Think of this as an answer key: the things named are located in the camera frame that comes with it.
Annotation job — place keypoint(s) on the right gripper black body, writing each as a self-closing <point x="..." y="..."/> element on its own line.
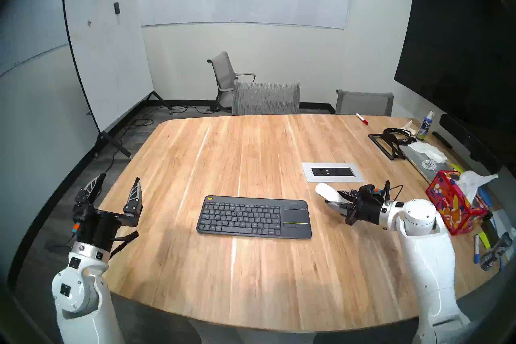
<point x="369" y="206"/>

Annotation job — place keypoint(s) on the whiteboard cleaner spray bottle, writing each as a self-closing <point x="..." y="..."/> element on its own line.
<point x="425" y="128"/>

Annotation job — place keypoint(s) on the black magnetic board eraser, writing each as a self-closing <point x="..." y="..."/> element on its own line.
<point x="117" y="8"/>

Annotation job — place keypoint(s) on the large black wall screen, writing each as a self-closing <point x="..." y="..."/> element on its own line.
<point x="455" y="45"/>

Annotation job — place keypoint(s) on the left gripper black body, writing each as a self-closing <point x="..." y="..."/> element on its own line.
<point x="98" y="228"/>

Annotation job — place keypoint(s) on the white crumpled paper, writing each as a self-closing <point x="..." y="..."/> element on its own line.
<point x="427" y="150"/>

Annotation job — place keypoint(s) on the freestanding whiteboard on stand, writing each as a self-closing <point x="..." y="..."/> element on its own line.
<point x="109" y="57"/>

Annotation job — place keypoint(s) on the silver table power outlet box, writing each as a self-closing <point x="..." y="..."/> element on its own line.
<point x="332" y="172"/>

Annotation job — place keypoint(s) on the blue whiteboard marker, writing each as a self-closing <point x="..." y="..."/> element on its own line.
<point x="477" y="250"/>

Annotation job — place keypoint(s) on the red floral tissue box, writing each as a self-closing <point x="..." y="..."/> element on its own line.
<point x="455" y="206"/>

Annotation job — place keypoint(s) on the red whiteboard marker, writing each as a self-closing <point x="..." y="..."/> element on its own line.
<point x="362" y="118"/>

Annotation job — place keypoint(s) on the wall whiteboard with writing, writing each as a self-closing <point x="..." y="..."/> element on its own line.
<point x="32" y="24"/>

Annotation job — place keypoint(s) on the silver laptop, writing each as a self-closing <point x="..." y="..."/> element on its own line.
<point x="419" y="166"/>

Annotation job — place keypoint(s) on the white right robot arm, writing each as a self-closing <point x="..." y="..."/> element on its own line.
<point x="427" y="258"/>

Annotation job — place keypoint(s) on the black laptop stand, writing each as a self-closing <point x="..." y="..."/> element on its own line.
<point x="387" y="149"/>

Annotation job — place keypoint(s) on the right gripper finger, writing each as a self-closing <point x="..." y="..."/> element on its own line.
<point x="342" y="209"/>
<point x="351" y="194"/>

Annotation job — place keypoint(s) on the grey mesh office chair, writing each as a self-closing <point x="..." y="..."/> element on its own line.
<point x="365" y="103"/>

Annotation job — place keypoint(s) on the white paper sheet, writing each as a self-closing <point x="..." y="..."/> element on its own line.
<point x="504" y="222"/>

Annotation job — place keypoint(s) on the grey chair with armrests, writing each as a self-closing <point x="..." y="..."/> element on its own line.
<point x="222" y="69"/>

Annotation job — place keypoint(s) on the small crumpled white tissue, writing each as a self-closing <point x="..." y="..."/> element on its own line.
<point x="409" y="125"/>

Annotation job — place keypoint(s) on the yellow sticky note pad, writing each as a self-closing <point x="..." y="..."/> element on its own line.
<point x="456" y="168"/>

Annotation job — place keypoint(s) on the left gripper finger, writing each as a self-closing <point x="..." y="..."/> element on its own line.
<point x="90" y="192"/>
<point x="134" y="202"/>

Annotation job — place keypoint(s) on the black video sound bar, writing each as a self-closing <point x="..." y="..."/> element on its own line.
<point x="471" y="143"/>

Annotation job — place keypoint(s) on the blue plastic item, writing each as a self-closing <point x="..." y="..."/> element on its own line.
<point x="485" y="197"/>

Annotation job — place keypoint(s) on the grey mesh chair wide back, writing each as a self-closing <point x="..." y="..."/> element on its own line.
<point x="266" y="97"/>

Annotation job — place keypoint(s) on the grey spray can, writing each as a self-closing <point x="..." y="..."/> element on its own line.
<point x="494" y="254"/>

